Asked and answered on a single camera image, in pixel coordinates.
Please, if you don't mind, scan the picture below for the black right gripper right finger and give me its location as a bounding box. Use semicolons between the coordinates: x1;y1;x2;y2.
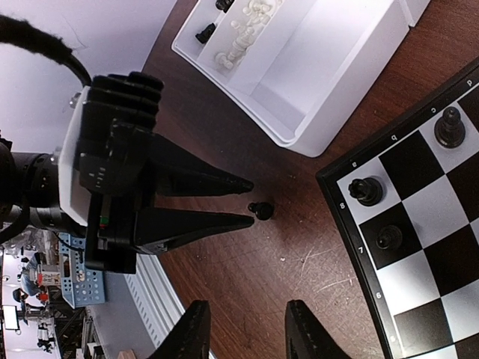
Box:
284;300;350;359

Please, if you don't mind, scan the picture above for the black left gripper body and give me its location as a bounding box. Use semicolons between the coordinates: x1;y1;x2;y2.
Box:
76;73;164;274

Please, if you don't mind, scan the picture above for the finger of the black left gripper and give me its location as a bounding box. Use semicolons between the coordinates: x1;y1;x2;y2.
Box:
151;134;254;197
132;207;254;255

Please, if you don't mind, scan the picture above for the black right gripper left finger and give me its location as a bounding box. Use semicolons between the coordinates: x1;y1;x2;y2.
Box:
148;300;211;359

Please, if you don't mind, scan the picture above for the white compartment tray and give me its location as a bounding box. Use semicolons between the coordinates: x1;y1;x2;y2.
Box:
172;0;427;158

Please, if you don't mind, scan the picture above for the black chess piece corner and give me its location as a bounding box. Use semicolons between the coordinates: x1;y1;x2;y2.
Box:
348;177;384;206

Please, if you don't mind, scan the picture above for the black silver chessboard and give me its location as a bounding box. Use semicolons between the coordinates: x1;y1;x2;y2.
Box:
316;61;478;358

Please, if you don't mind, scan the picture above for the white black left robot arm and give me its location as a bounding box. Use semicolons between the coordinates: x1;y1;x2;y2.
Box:
1;72;254;274

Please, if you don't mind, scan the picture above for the black chess piece pile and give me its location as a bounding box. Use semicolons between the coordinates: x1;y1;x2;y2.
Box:
215;0;234;13

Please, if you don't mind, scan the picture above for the white chess piece pile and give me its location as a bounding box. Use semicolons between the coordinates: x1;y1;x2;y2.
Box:
215;0;284;71

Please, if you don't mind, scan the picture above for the blue plastic basket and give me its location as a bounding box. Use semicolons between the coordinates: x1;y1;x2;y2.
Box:
58;233;106;309

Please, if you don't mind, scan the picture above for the black pawn tray front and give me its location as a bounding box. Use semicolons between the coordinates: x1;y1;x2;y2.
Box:
195;23;216;44

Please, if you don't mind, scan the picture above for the aluminium front rail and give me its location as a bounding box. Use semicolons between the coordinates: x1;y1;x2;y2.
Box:
124;254;185;348

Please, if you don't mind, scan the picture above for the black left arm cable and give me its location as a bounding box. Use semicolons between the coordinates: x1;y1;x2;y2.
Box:
0;14;93;87

